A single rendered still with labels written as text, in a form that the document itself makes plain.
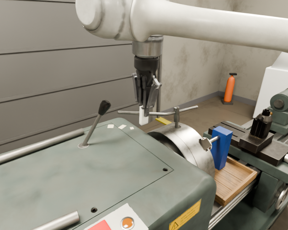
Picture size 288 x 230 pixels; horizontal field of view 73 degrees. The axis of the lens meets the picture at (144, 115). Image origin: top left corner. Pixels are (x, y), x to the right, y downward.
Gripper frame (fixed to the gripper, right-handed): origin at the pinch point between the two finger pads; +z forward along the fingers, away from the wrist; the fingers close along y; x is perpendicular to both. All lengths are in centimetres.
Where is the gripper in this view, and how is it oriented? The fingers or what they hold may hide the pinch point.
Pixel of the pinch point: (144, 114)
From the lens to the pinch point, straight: 67.9
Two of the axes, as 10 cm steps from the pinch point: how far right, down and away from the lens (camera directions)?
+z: -0.4, 8.7, 4.8
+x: -7.9, 2.7, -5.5
